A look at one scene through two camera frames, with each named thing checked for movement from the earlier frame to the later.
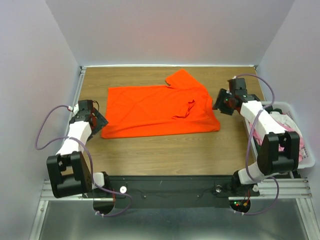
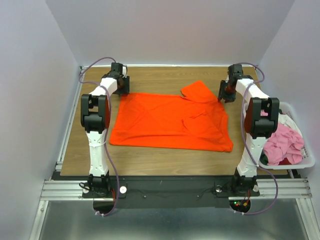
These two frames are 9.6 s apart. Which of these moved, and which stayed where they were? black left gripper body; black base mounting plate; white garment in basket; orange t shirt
Moved: black left gripper body; orange t shirt
Stayed: white garment in basket; black base mounting plate
